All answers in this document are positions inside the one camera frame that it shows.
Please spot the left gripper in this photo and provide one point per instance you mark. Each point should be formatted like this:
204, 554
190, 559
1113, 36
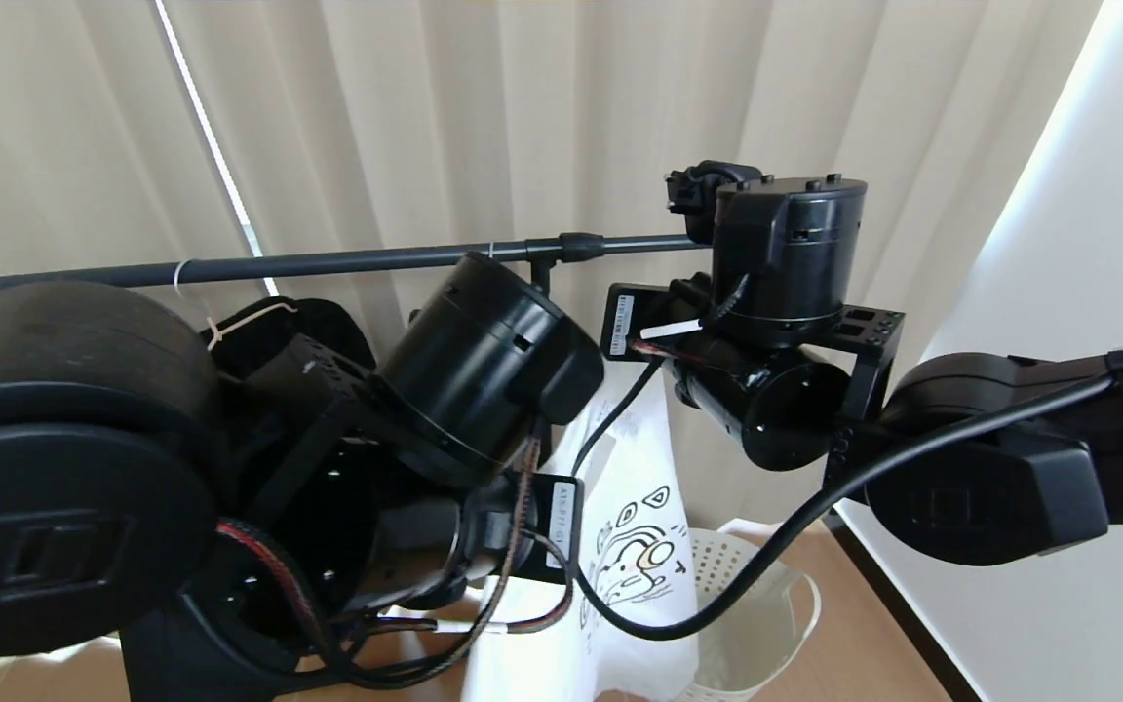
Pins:
522, 531

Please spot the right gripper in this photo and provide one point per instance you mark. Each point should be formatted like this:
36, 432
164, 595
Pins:
659, 322

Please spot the white garment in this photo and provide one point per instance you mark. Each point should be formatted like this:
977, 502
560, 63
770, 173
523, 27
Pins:
639, 546

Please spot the black shorts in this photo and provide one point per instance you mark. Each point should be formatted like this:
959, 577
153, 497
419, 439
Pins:
328, 331

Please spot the pink clothes hanger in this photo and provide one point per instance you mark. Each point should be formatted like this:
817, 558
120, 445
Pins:
245, 317

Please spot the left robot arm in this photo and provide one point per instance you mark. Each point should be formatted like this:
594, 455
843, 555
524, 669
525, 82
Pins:
84, 468

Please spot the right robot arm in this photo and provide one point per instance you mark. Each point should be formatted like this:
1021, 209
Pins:
990, 458

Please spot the white laundry basket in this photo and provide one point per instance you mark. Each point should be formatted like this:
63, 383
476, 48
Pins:
766, 604

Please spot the black clothes rack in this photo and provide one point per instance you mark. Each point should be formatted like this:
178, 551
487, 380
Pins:
357, 261

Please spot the beige curtain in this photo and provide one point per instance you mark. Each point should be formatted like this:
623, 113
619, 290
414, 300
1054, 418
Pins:
474, 117

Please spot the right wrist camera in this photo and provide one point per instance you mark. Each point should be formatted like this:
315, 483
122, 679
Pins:
703, 200

